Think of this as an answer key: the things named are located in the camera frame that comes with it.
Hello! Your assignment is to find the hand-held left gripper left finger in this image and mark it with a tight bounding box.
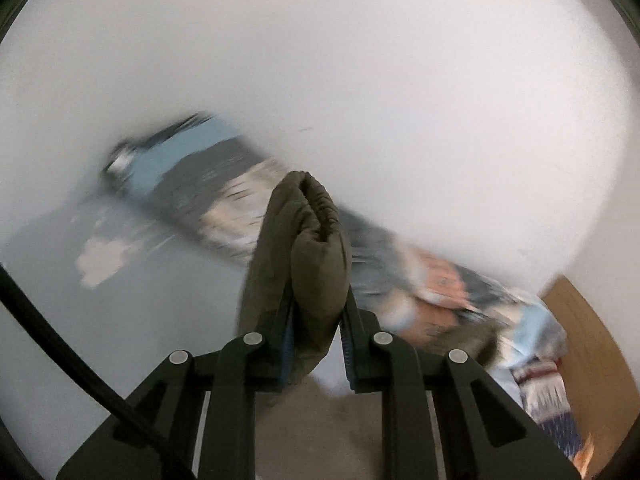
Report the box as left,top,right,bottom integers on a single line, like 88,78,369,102
55,304,297,480

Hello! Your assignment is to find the black cable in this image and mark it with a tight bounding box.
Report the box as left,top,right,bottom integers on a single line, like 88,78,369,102
0,262,197,480

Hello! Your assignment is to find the olive puffer jacket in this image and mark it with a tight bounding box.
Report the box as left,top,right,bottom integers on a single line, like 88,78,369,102
235,170,353,406

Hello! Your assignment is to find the patchwork printed blanket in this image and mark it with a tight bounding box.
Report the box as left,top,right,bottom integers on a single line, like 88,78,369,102
102,112,568,366

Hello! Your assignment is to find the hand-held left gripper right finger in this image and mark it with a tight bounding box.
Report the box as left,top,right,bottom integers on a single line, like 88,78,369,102
340,285,583,480

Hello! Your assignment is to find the navy printed cloth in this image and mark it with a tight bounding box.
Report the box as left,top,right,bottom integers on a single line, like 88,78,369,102
507,357,596,478

